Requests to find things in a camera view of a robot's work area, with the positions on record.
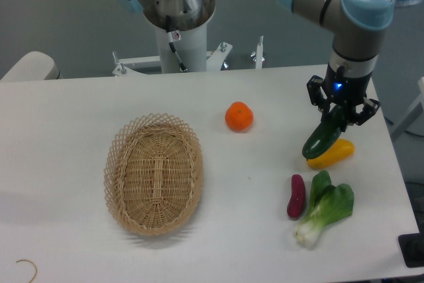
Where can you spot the white chair armrest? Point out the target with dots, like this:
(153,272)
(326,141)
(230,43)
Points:
(33,66)

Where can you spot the yellow mango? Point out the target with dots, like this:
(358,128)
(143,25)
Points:
(341,150)

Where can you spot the orange tangerine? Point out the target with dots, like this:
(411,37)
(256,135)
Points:
(239,117)

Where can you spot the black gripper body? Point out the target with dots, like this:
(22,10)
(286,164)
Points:
(345,84)

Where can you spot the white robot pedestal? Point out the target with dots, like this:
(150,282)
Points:
(180,28)

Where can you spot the white frame leg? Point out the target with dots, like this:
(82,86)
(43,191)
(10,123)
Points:
(408,116)

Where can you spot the green bok choy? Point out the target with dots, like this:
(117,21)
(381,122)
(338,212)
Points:
(328,204)

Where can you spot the black device at edge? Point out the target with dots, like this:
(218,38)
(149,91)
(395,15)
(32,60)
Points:
(411,246)

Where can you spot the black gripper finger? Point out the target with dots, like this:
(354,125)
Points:
(351,117)
(318,96)

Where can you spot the purple sweet potato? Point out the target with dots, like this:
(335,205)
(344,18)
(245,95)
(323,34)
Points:
(297,200)

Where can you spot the woven wicker basket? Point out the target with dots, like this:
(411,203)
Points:
(153,176)

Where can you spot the dark green cucumber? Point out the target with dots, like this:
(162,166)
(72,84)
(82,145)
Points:
(326,133)

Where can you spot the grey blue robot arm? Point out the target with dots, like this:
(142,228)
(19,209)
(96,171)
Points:
(358,28)

